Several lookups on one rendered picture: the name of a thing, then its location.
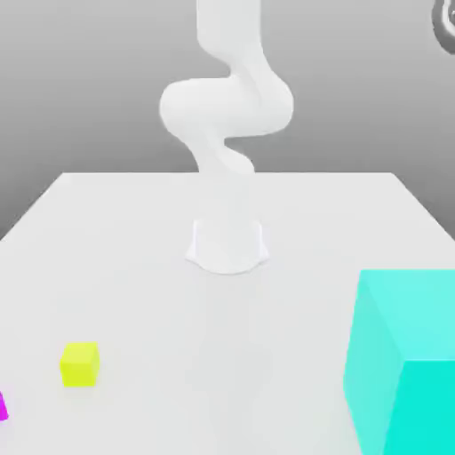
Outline small yellow cube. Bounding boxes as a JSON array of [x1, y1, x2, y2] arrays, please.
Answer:
[[59, 341, 101, 388]]

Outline large cyan box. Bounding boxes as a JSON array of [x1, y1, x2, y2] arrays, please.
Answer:
[[342, 268, 455, 455]]

